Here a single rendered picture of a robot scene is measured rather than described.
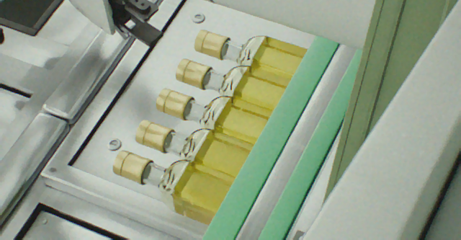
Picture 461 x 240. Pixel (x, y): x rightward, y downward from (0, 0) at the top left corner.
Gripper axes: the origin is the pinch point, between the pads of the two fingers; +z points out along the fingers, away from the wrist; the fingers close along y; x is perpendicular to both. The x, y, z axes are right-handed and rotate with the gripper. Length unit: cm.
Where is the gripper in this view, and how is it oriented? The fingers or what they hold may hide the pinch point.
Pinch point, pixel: (145, 21)
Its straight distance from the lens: 136.7
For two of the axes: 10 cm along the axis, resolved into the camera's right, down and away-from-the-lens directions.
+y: -0.6, -6.1, -7.9
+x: 6.6, -6.2, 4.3
